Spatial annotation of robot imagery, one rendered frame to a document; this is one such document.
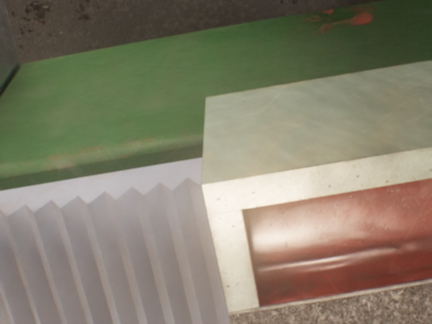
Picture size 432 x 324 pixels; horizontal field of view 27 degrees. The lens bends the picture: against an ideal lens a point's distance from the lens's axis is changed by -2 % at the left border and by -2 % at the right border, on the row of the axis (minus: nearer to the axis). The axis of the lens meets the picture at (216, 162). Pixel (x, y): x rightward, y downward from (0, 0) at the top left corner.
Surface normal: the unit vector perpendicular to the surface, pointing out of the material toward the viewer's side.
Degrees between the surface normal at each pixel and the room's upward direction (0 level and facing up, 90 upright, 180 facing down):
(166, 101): 90
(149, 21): 0
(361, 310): 0
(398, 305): 0
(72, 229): 61
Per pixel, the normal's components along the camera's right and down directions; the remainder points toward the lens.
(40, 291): 0.86, 0.04
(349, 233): 0.00, 0.39
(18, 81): -0.18, -0.90
